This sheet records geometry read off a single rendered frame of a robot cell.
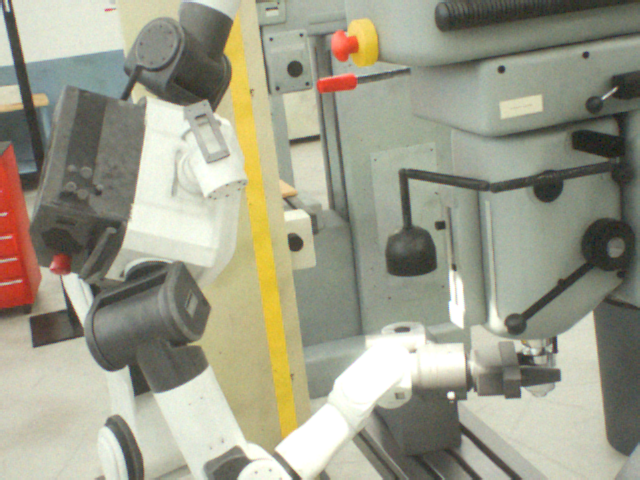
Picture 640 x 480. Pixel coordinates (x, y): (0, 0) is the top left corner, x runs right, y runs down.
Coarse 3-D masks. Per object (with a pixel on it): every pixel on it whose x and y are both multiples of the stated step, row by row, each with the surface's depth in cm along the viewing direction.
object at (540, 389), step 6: (522, 360) 139; (546, 360) 137; (552, 360) 138; (540, 366) 137; (546, 366) 137; (552, 366) 138; (546, 384) 138; (552, 384) 139; (528, 390) 139; (534, 390) 138; (540, 390) 138; (546, 390) 138
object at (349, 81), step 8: (384, 72) 130; (392, 72) 130; (400, 72) 131; (408, 72) 131; (320, 80) 127; (328, 80) 127; (336, 80) 128; (344, 80) 128; (352, 80) 128; (360, 80) 129; (368, 80) 129; (376, 80) 130; (320, 88) 127; (328, 88) 127; (336, 88) 128; (344, 88) 128; (352, 88) 129
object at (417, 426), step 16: (432, 336) 190; (416, 400) 178; (384, 416) 195; (400, 416) 179; (416, 416) 179; (432, 416) 180; (448, 416) 181; (400, 432) 181; (416, 432) 180; (432, 432) 181; (448, 432) 182; (400, 448) 183; (416, 448) 181; (432, 448) 182
